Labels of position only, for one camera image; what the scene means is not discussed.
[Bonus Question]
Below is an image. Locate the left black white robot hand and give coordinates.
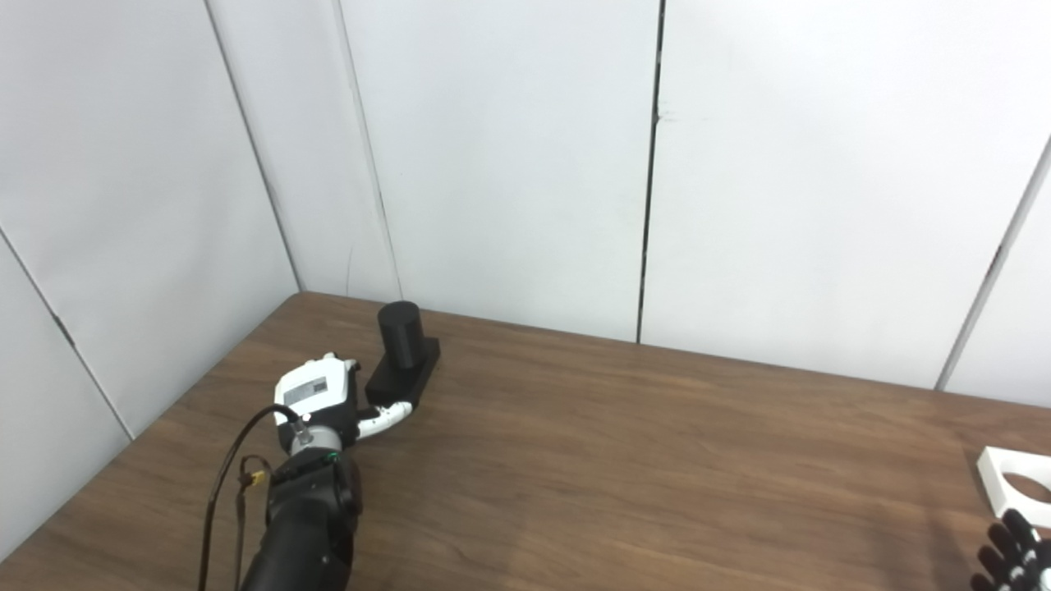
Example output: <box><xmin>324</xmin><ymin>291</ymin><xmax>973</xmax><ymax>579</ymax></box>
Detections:
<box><xmin>273</xmin><ymin>353</ymin><xmax>411</xmax><ymax>454</ymax></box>

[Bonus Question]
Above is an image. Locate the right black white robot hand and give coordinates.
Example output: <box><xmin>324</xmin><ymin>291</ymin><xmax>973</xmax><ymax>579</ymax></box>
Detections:
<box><xmin>971</xmin><ymin>509</ymin><xmax>1051</xmax><ymax>591</ymax></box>

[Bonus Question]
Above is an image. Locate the white square piece with hole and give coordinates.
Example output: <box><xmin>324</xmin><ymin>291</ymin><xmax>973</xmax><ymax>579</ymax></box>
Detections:
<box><xmin>977</xmin><ymin>447</ymin><xmax>1051</xmax><ymax>529</ymax></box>

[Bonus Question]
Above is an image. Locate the black peg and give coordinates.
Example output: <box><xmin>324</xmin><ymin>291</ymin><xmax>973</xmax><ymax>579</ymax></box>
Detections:
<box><xmin>365</xmin><ymin>301</ymin><xmax>441</xmax><ymax>409</ymax></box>

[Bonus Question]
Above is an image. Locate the thin wire with yellow connector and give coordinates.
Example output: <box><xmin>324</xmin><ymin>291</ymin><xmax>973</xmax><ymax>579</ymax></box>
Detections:
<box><xmin>234</xmin><ymin>456</ymin><xmax>272</xmax><ymax>591</ymax></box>

